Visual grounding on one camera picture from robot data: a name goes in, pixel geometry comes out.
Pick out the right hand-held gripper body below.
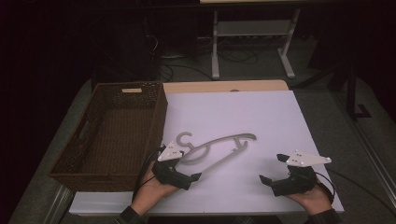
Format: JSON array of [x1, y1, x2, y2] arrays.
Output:
[[271, 149, 332, 198]]

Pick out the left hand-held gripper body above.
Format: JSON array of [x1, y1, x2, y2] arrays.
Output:
[[151, 141, 193, 191]]

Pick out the brown wicker basket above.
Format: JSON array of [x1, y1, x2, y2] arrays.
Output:
[[47, 81, 169, 193]]

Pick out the grey plastic clothes hanger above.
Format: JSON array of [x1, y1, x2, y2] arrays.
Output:
[[176, 132, 258, 165]]

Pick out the person's right hand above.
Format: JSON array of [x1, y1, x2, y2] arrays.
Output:
[[285, 181, 332, 217]]

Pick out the person's left hand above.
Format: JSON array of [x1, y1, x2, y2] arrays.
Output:
[[130, 161, 180, 217]]

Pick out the white board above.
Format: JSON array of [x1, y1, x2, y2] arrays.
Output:
[[68, 90, 346, 217]]

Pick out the black metal stand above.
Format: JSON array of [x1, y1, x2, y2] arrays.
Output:
[[326, 60, 374, 122]]

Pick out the white-legged desk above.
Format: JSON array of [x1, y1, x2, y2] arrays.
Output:
[[199, 0, 302, 80]]

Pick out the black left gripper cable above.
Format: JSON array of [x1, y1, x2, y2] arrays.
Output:
[[132, 148, 163, 202]]

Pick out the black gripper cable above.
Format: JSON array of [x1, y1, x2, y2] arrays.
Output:
[[314, 167, 396, 217], [132, 148, 163, 202]]

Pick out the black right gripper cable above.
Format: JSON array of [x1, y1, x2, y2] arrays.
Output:
[[314, 167, 396, 217]]

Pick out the aluminium rail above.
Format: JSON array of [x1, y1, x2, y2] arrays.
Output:
[[42, 186, 75, 224], [340, 115, 396, 202]]

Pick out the black floor cable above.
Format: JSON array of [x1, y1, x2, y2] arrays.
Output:
[[158, 63, 214, 82]]

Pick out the tangle of black floor cables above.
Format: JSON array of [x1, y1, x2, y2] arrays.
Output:
[[217, 48, 260, 65]]

